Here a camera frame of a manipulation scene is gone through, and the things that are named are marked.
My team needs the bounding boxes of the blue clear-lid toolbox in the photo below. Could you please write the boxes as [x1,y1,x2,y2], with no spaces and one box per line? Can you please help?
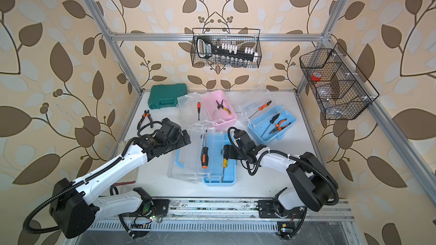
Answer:
[167,127,237,187]

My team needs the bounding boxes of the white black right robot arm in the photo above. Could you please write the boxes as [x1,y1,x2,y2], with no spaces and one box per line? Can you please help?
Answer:
[223,127,339,218]

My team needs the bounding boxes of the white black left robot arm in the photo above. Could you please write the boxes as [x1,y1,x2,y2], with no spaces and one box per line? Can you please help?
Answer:
[23,118,191,239]

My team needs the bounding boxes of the orange black cutting pliers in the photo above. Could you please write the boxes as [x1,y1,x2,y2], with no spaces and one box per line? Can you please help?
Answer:
[137,110,154,131]

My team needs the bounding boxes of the light blue open toolbox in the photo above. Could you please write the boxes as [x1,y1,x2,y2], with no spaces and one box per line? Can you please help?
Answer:
[239,86,296,145]

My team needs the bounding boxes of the pink open toolbox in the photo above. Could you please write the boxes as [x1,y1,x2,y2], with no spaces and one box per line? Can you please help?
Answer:
[177,90,237,131]

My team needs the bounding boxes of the orange black needle-nose pliers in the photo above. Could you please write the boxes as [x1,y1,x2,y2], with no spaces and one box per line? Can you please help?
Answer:
[269,119,291,135]

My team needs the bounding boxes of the black yellow long screwdriver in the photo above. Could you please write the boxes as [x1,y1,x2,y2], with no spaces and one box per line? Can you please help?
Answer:
[261,113,280,137]

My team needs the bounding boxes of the black orange screwdriver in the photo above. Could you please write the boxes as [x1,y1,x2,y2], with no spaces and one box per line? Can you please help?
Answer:
[201,130,209,169]

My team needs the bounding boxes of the green plastic tool case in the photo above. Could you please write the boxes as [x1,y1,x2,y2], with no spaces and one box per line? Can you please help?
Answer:
[148,83,187,110]

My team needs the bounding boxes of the small red screwdriver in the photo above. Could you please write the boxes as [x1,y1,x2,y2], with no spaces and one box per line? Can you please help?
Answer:
[197,102,202,121]

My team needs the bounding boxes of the black socket wrench set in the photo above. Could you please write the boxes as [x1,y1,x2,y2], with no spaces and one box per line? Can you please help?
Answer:
[194,36,260,61]

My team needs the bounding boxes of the red tape roll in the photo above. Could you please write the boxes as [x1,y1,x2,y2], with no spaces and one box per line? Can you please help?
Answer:
[310,71,322,82]

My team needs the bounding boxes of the yellow handled small screwdriver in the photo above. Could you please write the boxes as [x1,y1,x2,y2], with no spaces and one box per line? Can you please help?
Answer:
[221,158,228,183]

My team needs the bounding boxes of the yellow handled pliers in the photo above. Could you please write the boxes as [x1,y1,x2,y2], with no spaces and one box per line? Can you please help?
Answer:
[216,100,232,116]

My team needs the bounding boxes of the orange handled flat screwdriver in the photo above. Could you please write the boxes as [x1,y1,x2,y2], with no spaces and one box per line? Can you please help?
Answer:
[249,100,272,119]

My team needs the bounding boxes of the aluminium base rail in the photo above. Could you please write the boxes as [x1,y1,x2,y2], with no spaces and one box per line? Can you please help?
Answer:
[73,197,355,234]

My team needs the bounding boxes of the black wire basket centre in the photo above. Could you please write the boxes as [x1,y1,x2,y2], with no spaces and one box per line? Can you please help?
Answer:
[190,27,262,69]

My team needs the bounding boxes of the black wire basket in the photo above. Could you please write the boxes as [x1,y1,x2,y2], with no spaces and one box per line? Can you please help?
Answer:
[190,27,262,69]
[299,44,379,120]

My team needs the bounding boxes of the black wire basket right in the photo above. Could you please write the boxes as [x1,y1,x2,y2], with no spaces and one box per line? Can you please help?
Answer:
[299,44,379,120]

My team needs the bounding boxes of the aluminium frame post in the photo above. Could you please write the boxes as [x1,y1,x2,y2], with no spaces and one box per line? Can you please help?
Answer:
[83,0,143,95]

